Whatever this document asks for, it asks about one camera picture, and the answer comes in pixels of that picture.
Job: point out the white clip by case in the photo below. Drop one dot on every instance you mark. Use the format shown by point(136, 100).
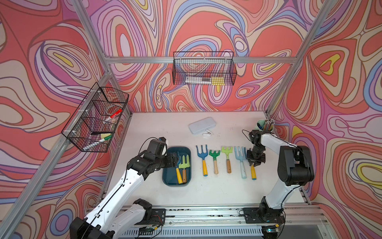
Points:
point(207, 134)

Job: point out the yellow handled tool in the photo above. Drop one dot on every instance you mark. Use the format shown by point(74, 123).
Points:
point(179, 176)

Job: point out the red marker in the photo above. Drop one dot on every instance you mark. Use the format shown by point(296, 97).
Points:
point(110, 118)

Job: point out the white pencil case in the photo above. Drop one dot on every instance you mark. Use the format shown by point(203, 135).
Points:
point(202, 125)

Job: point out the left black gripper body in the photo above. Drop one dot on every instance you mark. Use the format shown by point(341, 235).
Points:
point(165, 161)

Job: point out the black wire basket left wall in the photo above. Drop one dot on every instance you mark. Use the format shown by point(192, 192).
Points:
point(88, 124)

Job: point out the blue rake yellow handle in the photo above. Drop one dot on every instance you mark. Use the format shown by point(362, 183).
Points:
point(203, 152)
point(253, 172)

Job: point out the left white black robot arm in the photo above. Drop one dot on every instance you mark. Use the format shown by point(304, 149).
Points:
point(106, 221)

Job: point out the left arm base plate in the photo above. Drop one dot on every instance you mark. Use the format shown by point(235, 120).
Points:
point(152, 215)

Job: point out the green white marker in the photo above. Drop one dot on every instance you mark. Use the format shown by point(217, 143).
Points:
point(97, 142)

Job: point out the teal storage box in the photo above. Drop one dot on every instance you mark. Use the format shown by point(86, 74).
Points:
point(181, 174)

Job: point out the yellow eraser in basket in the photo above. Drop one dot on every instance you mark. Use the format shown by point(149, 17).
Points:
point(218, 81)

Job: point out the black wire basket wall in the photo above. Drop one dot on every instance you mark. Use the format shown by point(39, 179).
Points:
point(88, 124)
point(197, 67)

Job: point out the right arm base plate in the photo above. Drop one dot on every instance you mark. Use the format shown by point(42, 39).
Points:
point(263, 214)

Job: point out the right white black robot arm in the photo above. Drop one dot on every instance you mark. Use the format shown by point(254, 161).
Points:
point(294, 169)

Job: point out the black wire basket back wall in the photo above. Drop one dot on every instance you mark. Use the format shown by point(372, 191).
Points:
point(197, 67)

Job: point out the lime rake wooden handle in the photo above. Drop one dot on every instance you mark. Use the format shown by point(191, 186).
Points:
point(227, 151)

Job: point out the wooden handled tool in box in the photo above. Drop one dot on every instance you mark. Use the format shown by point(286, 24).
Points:
point(185, 163)

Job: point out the coloured pencils bunch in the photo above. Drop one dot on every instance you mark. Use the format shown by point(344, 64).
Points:
point(269, 125)

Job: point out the green rake wooden handle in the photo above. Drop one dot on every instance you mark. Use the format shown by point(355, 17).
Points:
point(214, 154)

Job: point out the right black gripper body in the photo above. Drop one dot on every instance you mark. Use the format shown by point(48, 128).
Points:
point(256, 155)

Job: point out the green pencil cup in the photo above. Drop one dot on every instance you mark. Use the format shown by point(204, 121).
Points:
point(260, 124)

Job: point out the light blue rake pale handle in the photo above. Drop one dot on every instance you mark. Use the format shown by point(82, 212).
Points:
point(241, 157)

